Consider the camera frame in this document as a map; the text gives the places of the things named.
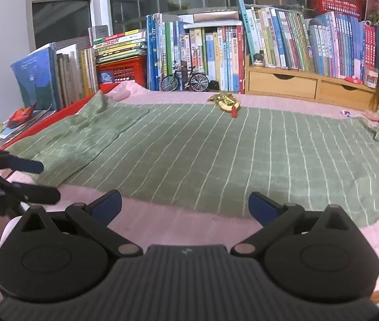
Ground green striped blanket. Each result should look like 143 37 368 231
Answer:
6 90 379 228

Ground row of books on organiser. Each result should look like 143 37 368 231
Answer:
238 0 379 82

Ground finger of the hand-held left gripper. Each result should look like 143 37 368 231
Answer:
0 182 61 206
0 147 45 174

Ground red plastic basket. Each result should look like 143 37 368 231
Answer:
306 0 366 21
96 56 148 89

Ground grey flat box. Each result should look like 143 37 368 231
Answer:
183 11 243 30

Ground row of leaning books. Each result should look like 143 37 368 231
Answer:
54 42 100 109

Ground toy bicycle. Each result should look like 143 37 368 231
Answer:
160 66 210 93

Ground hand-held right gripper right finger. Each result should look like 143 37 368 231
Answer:
230 191 355 258

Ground stack of flat books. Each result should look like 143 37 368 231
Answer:
92 30 148 65

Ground row of tall upright books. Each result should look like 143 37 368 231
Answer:
146 13 246 93

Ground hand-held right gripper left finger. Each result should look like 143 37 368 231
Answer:
19 189 143 258

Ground window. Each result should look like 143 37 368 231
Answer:
26 0 367 57

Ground wooden drawer organiser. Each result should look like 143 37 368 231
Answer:
245 63 379 112

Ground gold foil wrapper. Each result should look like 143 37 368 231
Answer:
208 92 241 112

